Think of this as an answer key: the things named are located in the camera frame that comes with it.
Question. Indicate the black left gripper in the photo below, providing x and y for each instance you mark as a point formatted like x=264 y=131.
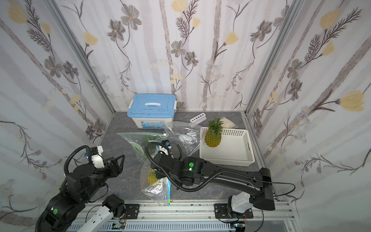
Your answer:
x=115 y=166

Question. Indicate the yellow pineapple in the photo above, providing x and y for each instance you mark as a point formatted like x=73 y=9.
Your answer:
x=214 y=133
x=151 y=177

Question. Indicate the clear bag blue zipper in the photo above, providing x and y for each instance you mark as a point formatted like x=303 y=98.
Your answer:
x=159 y=192
x=187 y=134

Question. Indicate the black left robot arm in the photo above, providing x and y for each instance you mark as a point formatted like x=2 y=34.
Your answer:
x=77 y=189

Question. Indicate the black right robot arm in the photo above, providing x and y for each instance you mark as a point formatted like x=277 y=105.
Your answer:
x=192 y=174

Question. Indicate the green zipper NIU bag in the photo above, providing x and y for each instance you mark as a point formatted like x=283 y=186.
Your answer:
x=138 y=140

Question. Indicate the small bag of rice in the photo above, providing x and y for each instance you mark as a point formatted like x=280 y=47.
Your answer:
x=228 y=124

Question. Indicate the blue lid storage box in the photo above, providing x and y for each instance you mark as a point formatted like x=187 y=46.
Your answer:
x=152 y=111

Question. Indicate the white test tube rack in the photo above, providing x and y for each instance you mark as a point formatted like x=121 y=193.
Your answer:
x=198 y=119

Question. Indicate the white perforated plastic basket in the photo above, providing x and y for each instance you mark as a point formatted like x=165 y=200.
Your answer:
x=235 y=148

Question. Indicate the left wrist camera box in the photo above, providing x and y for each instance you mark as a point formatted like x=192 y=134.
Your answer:
x=96 y=158

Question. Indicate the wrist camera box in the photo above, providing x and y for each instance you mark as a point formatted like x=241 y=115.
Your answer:
x=165 y=148
x=96 y=158

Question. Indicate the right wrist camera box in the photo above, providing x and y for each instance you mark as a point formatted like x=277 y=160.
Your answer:
x=165 y=148

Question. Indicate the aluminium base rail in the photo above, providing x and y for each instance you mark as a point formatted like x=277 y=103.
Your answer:
x=280 y=220

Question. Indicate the white vented cable duct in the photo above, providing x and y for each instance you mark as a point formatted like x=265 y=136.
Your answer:
x=175 y=226

